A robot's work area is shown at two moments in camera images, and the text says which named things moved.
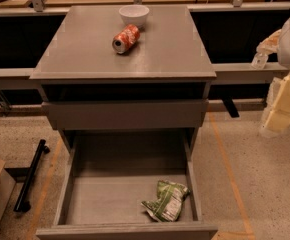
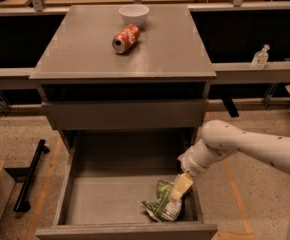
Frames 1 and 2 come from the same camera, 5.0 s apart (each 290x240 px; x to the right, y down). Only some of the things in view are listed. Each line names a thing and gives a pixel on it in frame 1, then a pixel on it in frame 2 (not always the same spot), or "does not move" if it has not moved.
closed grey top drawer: [126, 114] does not move
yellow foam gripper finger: [278, 120] to [176, 193]
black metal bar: [22, 203] does not move
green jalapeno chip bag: [167, 206] does not move
